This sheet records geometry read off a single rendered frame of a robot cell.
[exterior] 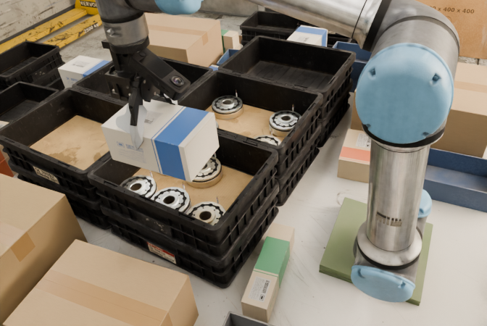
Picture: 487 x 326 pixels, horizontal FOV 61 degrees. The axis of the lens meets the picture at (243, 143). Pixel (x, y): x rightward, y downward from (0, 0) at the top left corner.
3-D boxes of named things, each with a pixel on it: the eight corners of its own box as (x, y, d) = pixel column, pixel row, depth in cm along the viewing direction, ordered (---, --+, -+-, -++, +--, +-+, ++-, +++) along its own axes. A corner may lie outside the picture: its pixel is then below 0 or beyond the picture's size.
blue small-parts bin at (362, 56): (383, 64, 170) (385, 48, 166) (374, 81, 160) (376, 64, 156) (335, 56, 178) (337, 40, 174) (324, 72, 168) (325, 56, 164)
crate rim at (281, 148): (325, 100, 127) (325, 93, 126) (280, 157, 108) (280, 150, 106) (216, 74, 145) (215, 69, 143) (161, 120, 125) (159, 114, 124)
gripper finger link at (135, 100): (139, 124, 82) (146, 80, 81) (146, 126, 81) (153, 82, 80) (123, 124, 78) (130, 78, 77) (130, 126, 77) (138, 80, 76)
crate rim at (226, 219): (280, 157, 108) (280, 150, 106) (217, 240, 88) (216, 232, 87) (161, 120, 125) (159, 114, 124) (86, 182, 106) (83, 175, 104)
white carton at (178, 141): (219, 146, 91) (214, 112, 85) (190, 182, 83) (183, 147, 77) (145, 128, 99) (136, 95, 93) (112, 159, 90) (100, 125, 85)
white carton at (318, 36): (301, 44, 185) (301, 24, 179) (326, 48, 180) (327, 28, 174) (282, 64, 172) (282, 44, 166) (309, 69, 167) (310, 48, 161)
